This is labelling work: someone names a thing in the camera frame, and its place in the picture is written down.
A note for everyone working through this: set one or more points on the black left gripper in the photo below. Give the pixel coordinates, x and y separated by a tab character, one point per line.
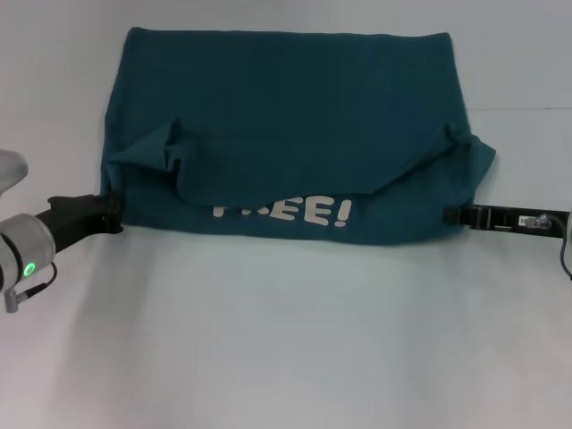
71	219

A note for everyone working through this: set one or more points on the blue t-shirt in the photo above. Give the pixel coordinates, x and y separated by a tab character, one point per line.
290	111

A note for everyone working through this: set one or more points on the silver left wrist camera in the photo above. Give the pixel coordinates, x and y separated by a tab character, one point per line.
10	172

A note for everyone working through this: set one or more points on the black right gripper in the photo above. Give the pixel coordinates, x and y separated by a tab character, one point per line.
514	220

